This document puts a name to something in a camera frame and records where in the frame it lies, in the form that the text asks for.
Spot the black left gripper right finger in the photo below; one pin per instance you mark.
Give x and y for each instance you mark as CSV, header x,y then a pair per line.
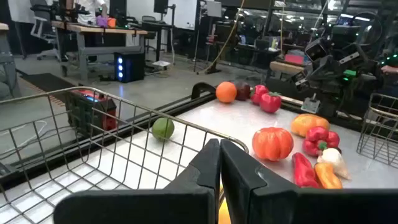
x,y
264,202

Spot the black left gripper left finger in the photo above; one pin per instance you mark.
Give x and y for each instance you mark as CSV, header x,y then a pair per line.
x,y
186,199

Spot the long red chili pepper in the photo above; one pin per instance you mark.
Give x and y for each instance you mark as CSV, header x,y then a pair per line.
x,y
303,171

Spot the orange ribbed tomato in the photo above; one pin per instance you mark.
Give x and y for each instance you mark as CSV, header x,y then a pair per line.
x,y
272,143

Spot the small orange pepper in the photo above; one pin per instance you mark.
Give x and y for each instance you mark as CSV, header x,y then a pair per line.
x,y
326,176

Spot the white garlic bulb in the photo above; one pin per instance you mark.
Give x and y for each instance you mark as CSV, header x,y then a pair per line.
x,y
334,160

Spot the red bell pepper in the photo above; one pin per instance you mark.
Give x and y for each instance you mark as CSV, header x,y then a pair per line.
x,y
315,138

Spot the orange bell pepper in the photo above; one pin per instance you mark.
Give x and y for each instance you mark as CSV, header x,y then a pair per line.
x,y
308,123

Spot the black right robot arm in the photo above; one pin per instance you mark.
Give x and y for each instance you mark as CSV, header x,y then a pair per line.
x,y
326,71

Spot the green lime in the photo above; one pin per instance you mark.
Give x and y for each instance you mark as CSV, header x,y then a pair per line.
x,y
163,128

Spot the black curved hook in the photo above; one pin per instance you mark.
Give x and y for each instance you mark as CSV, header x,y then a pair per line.
x,y
199,87

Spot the dark purple fruit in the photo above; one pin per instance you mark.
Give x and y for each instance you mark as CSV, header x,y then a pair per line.
x,y
243,91

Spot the orange fruit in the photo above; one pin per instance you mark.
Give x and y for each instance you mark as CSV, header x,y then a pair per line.
x,y
226,92

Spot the small wooden table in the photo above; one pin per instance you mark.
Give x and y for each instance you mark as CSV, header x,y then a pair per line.
x,y
286,68

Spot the white flat box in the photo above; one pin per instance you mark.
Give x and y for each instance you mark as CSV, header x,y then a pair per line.
x,y
161,63

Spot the red black power station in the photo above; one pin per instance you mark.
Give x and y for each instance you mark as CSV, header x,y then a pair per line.
x,y
77,109

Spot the black computer tower blue lights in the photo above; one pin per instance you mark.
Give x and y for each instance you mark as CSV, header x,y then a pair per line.
x,y
130,67

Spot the black desk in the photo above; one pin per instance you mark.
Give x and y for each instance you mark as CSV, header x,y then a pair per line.
x,y
155,26

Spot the black floor mat orange edge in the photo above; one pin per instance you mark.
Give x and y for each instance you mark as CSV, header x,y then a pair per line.
x,y
46,82

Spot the white whiteboard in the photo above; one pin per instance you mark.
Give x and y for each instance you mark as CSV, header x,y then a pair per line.
x,y
183,12

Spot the orange container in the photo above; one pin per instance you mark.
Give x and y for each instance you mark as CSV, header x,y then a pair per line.
x,y
112,22

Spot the wooden workbench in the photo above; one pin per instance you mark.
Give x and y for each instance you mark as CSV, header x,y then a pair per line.
x,y
93,29

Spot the black monitor on stand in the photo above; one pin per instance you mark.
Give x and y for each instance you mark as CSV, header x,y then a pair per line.
x,y
160,6

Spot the purple container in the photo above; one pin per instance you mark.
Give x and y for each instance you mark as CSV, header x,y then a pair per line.
x,y
102,21

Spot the grey office chair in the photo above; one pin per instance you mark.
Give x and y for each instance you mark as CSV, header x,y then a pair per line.
x,y
42,28

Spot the grey metal table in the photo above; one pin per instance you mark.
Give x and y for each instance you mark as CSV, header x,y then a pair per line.
x,y
6,56

